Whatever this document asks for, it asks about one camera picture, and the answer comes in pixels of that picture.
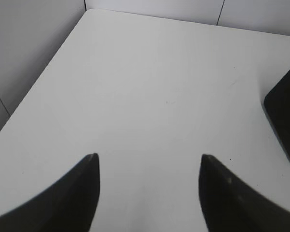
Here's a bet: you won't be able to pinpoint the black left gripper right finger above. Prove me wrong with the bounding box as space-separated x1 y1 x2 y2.
199 154 290 232

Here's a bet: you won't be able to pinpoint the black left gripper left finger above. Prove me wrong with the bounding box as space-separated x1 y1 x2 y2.
0 153 100 232

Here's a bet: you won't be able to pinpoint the black tote bag tan handles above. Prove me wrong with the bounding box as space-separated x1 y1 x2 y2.
263 70 290 161

